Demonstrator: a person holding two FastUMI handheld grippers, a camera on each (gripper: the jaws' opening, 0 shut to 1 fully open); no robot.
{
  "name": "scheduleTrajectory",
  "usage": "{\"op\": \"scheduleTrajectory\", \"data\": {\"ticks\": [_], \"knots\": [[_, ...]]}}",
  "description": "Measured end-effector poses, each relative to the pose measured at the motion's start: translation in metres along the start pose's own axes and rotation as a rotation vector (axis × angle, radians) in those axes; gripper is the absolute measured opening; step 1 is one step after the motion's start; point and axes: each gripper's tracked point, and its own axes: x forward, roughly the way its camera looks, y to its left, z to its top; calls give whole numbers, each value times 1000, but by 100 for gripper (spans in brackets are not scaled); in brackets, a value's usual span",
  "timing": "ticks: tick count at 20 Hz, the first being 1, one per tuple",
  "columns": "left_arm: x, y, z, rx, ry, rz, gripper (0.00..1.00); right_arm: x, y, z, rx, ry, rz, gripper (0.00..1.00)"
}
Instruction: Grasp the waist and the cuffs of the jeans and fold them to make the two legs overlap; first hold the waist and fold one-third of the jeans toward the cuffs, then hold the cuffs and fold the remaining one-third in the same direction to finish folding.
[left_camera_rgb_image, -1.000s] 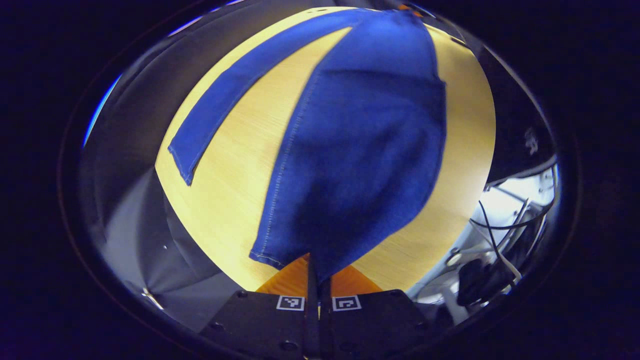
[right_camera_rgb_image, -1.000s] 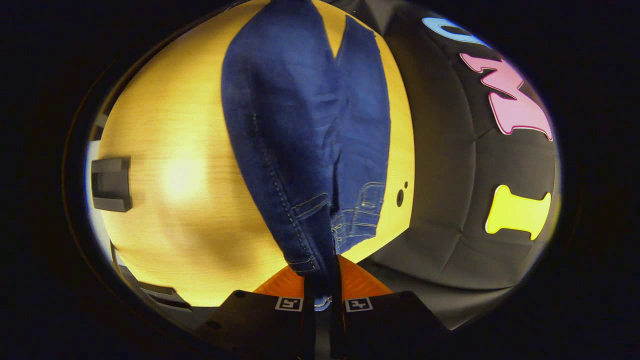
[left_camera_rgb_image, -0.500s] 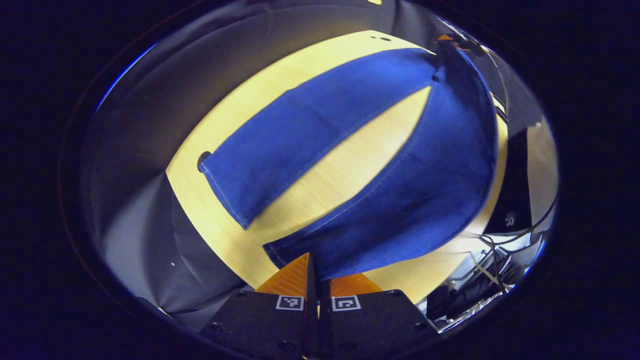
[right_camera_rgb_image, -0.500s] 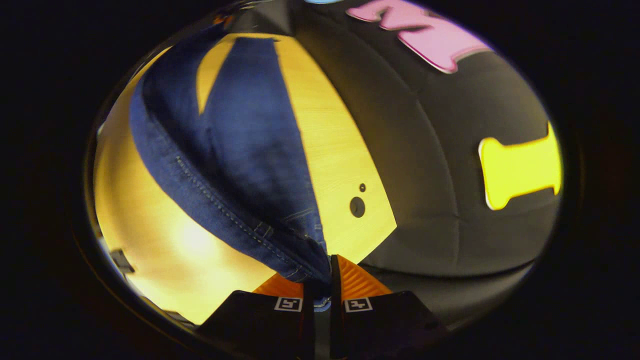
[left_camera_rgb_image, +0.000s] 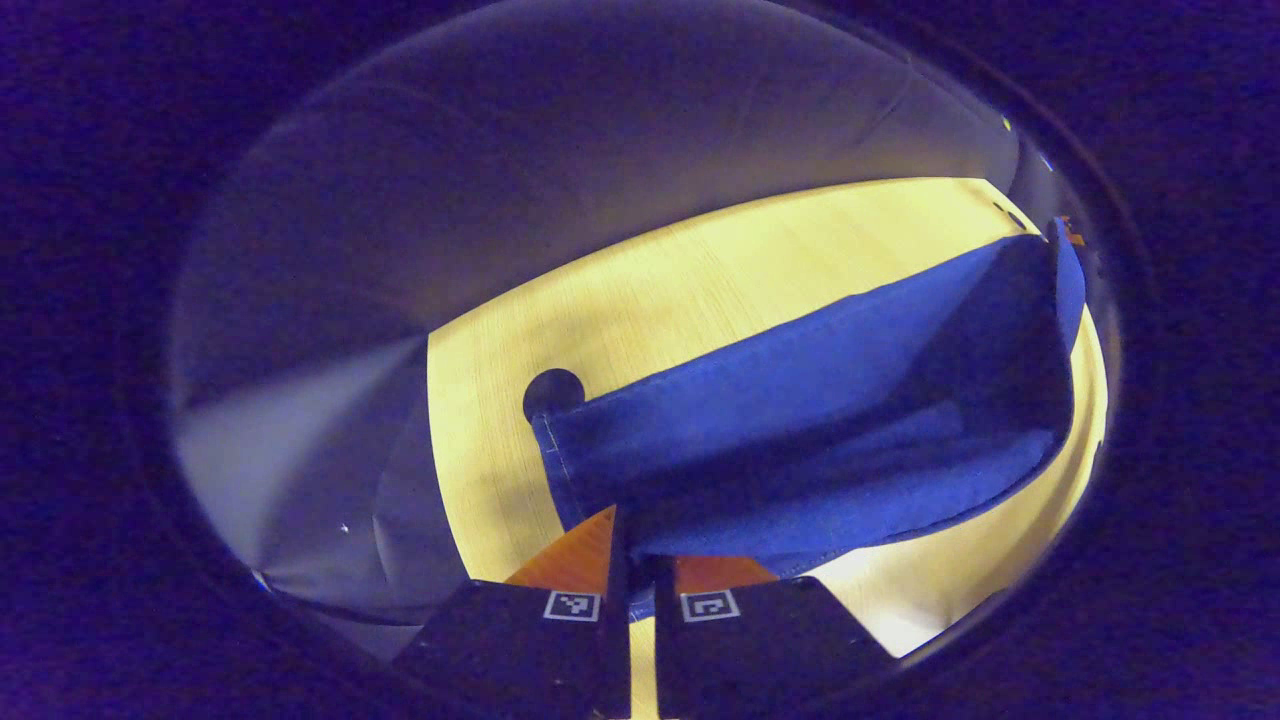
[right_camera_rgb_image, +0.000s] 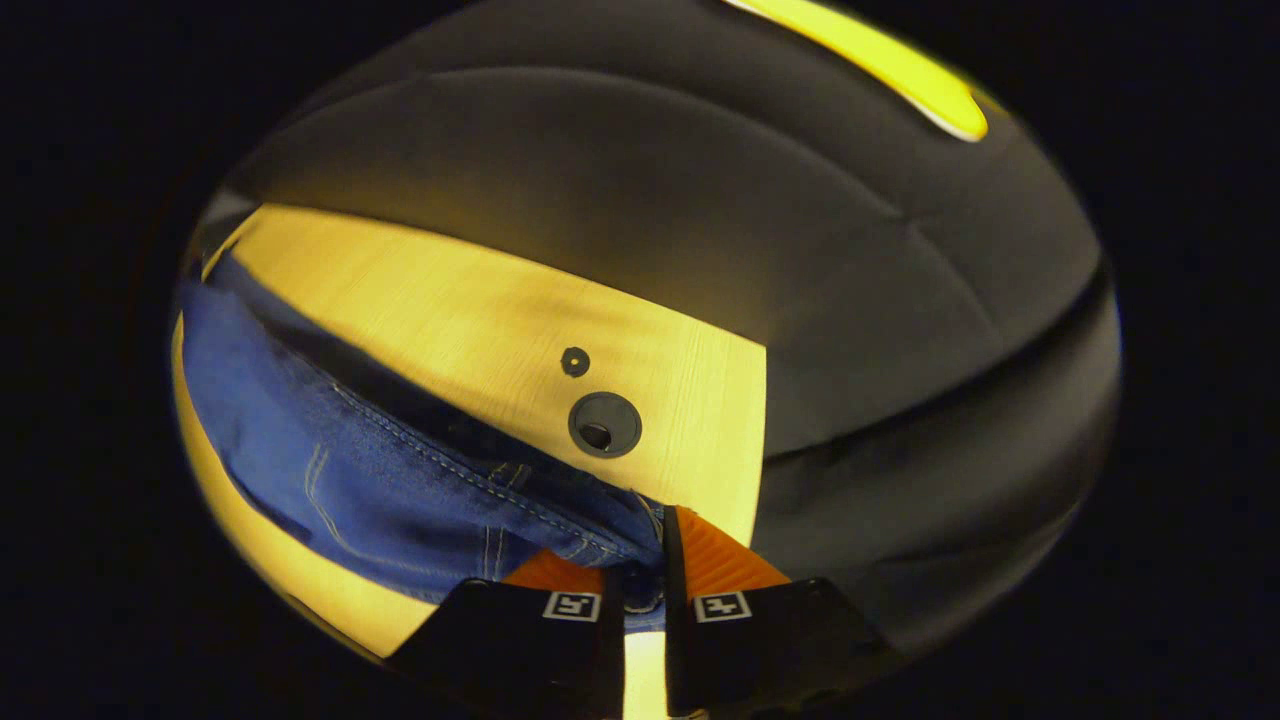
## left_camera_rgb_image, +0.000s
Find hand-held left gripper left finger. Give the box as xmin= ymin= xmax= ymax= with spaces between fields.
xmin=395 ymin=505 xmax=633 ymax=719

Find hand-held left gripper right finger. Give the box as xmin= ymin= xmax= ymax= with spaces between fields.
xmin=655 ymin=555 xmax=894 ymax=719

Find blue denim jeans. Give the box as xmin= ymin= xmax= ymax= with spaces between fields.
xmin=530 ymin=218 xmax=1088 ymax=621

